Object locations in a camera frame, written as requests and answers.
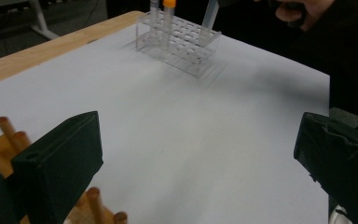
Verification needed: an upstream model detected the clear plastic test tube rack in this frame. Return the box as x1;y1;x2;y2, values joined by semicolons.
134;10;223;79

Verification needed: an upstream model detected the orange-capped test tube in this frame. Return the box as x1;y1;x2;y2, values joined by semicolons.
197;0;221;48
161;0;177;52

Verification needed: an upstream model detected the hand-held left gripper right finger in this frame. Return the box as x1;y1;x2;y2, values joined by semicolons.
293;111;358;224

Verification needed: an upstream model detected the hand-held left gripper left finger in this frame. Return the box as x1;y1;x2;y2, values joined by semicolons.
10;110;104;224

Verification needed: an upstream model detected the white table sheet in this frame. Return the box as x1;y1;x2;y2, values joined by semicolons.
0;22;330;224

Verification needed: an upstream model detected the white metal stand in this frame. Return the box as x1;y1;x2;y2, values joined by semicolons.
0;0;60;41

